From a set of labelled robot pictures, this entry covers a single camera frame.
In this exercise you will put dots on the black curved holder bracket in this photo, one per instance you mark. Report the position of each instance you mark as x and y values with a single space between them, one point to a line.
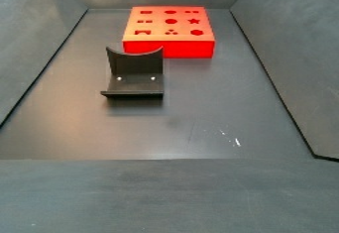
137 74

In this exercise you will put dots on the red shape-sorter block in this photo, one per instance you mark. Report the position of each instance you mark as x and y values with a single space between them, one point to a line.
179 29

